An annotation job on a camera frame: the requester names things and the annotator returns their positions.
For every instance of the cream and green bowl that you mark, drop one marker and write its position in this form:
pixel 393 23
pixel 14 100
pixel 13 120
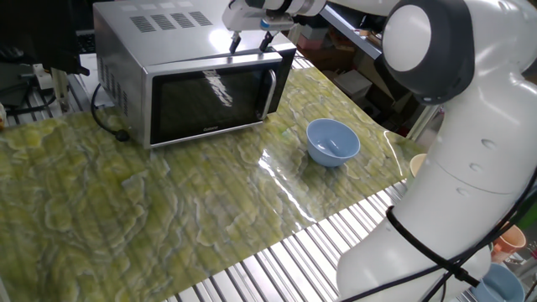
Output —
pixel 415 163

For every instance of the silver table leg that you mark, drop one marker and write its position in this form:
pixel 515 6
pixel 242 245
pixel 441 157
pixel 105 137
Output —
pixel 419 121

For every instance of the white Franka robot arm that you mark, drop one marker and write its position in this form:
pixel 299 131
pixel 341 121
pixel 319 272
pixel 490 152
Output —
pixel 461 168

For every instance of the silver microwave oven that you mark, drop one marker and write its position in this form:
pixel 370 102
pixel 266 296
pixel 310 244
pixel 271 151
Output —
pixel 180 38

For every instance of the white paper sheet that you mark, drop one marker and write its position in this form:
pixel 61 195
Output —
pixel 90 75

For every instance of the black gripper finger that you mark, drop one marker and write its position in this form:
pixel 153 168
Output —
pixel 264 44
pixel 234 44

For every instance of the grey workbench edge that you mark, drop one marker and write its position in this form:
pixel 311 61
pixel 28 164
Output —
pixel 352 33

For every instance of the large black box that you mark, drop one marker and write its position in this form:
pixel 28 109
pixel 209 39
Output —
pixel 38 33

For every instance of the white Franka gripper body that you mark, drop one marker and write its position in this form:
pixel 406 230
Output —
pixel 241 19

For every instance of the grey cardboard box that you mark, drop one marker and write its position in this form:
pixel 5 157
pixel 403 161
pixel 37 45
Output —
pixel 352 84

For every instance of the light blue bowl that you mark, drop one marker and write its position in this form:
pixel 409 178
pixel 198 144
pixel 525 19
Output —
pixel 331 144

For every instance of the orange cup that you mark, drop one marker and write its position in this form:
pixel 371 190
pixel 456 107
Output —
pixel 509 241

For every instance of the short aluminium post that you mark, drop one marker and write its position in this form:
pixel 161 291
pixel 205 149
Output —
pixel 60 90

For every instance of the black keyboard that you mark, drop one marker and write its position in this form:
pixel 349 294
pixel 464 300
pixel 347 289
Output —
pixel 86 42

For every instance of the light blue cup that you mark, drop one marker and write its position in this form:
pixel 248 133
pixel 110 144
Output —
pixel 499 287

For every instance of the green marble pattern mat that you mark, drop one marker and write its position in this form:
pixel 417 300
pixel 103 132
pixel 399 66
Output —
pixel 126 209

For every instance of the white power strip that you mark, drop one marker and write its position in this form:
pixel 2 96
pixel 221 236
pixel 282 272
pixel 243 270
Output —
pixel 42 75

